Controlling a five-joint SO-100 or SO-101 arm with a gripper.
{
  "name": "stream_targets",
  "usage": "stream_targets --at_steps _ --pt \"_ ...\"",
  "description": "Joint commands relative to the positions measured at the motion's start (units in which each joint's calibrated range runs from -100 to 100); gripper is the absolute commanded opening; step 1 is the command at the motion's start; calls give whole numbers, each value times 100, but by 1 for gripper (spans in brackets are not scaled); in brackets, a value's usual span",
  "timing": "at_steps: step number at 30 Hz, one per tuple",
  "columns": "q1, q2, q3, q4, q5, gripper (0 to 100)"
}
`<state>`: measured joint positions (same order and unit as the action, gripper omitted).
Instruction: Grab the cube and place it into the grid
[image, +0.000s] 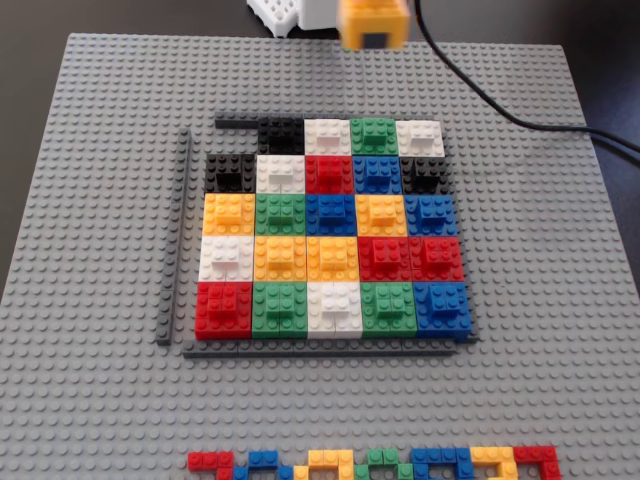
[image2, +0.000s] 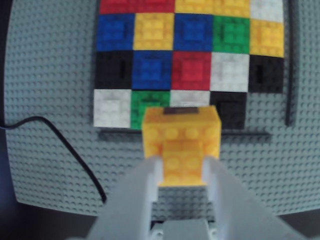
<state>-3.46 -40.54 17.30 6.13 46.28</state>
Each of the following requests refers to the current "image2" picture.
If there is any grey studded lego baseplate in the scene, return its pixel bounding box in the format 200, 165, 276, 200
4, 0, 320, 226

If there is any red lego cube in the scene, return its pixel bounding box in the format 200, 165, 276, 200
136, 0, 176, 14
171, 50, 213, 91
99, 0, 139, 15

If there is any black cable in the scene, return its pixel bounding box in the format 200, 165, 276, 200
0, 115, 108, 205

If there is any yellow lego cube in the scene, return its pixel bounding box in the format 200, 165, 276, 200
248, 18, 286, 58
133, 12, 175, 51
211, 0, 251, 19
174, 0, 214, 15

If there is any black lego cube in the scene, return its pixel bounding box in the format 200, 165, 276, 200
94, 50, 135, 90
248, 54, 286, 95
209, 90, 248, 131

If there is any green lego cube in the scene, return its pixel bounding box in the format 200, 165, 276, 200
212, 14, 251, 55
130, 90, 172, 131

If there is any blue lego cube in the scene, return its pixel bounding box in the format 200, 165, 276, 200
131, 50, 174, 91
173, 12, 215, 53
96, 13, 136, 52

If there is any yellow cube with dark patch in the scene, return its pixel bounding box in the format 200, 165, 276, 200
141, 105, 223, 188

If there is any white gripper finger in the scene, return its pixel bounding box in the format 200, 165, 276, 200
92, 154, 164, 240
202, 156, 302, 240

